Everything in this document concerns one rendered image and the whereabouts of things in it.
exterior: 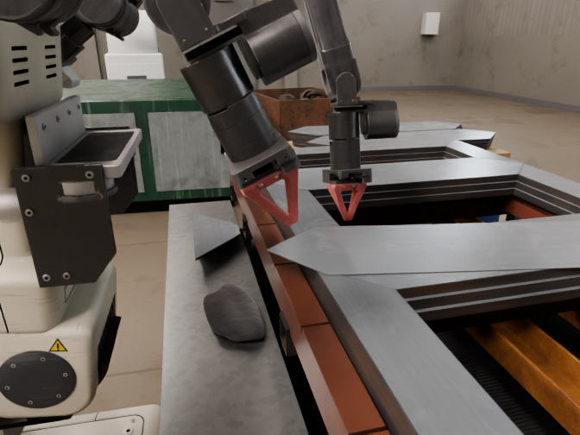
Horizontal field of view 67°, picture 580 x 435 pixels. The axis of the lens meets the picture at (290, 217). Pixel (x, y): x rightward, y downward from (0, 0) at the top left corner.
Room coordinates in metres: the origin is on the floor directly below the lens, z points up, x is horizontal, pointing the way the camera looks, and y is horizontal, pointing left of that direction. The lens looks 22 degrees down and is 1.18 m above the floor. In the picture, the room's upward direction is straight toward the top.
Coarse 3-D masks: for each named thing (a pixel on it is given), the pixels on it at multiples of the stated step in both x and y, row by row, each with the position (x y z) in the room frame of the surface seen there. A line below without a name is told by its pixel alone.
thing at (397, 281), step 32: (320, 160) 1.30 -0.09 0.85; (384, 160) 1.35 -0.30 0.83; (416, 160) 1.37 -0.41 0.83; (320, 192) 0.96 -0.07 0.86; (384, 192) 0.99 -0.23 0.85; (416, 192) 1.01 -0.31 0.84; (448, 192) 1.03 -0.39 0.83; (480, 192) 1.05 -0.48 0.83; (512, 192) 1.07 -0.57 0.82; (544, 192) 0.99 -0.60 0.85; (320, 288) 0.56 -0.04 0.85; (416, 288) 0.53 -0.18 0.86; (448, 288) 0.54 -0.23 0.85; (480, 288) 0.55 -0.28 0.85; (512, 288) 0.56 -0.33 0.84; (544, 288) 0.57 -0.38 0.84; (576, 288) 0.58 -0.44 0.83; (352, 352) 0.43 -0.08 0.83; (384, 384) 0.35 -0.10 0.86; (384, 416) 0.34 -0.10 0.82
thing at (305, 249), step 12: (312, 228) 0.73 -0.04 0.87; (288, 240) 0.68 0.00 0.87; (300, 240) 0.68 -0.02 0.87; (312, 240) 0.68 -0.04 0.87; (288, 252) 0.63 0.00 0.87; (300, 252) 0.63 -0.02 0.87; (312, 252) 0.63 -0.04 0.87; (300, 264) 0.59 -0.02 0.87; (312, 264) 0.59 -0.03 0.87; (324, 264) 0.59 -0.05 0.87
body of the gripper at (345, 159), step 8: (336, 144) 0.80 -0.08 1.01; (344, 144) 0.79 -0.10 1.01; (352, 144) 0.79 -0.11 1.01; (336, 152) 0.79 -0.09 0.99; (344, 152) 0.79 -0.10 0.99; (352, 152) 0.79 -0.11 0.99; (336, 160) 0.79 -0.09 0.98; (344, 160) 0.78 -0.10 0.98; (352, 160) 0.79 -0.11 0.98; (360, 160) 0.80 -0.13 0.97; (336, 168) 0.79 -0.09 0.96; (344, 168) 0.78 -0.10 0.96; (352, 168) 0.78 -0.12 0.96; (360, 168) 0.78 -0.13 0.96; (368, 168) 0.77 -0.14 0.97; (336, 176) 0.78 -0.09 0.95; (344, 176) 0.75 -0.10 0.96
